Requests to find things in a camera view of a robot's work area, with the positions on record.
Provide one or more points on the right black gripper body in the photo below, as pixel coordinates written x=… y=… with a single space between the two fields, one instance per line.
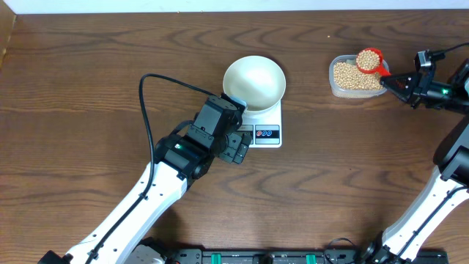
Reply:
x=439 y=94

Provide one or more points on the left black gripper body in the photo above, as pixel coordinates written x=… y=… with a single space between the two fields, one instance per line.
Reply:
x=229 y=148

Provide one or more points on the red plastic measuring scoop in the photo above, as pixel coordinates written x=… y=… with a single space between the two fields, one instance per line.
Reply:
x=370 y=61

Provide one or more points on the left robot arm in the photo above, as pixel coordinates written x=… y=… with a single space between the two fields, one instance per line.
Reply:
x=177 y=160

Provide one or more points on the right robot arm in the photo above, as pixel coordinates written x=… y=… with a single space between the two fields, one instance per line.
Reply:
x=448 y=184

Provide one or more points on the white digital kitchen scale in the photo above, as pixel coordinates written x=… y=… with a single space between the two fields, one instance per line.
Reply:
x=265 y=127

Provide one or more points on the white round bowl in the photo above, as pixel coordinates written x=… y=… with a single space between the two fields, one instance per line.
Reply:
x=256 y=80

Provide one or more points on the clear plastic container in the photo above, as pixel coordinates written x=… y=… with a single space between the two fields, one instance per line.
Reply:
x=349 y=93

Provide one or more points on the soybeans in container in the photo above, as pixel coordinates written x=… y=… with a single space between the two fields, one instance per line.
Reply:
x=348 y=76

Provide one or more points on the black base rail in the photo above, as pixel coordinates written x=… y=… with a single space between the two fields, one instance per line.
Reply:
x=198 y=256

